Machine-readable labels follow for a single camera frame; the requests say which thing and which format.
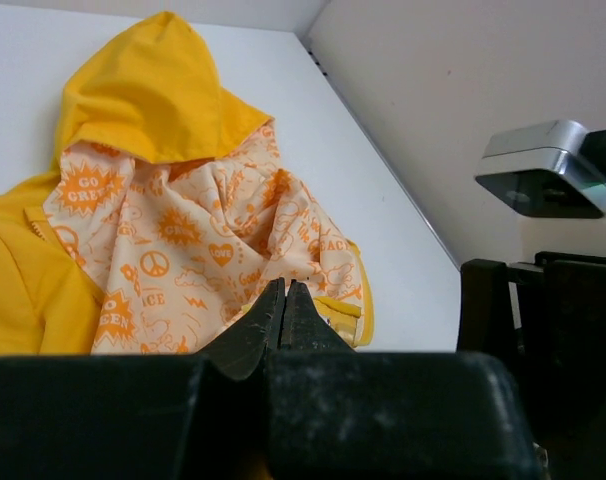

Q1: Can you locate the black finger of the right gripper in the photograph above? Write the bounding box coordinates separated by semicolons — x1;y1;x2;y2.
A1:
457;252;606;479

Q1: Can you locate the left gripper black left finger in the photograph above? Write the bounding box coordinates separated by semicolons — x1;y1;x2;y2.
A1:
0;280;285;479

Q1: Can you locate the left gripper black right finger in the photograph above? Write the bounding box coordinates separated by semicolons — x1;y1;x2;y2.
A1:
267;282;542;479

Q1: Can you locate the yellow jacket with patterned lining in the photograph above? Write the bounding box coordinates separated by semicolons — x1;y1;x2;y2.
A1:
0;12;374;356

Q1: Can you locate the aluminium rail right side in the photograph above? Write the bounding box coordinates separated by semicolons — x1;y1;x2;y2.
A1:
303;34;461;270

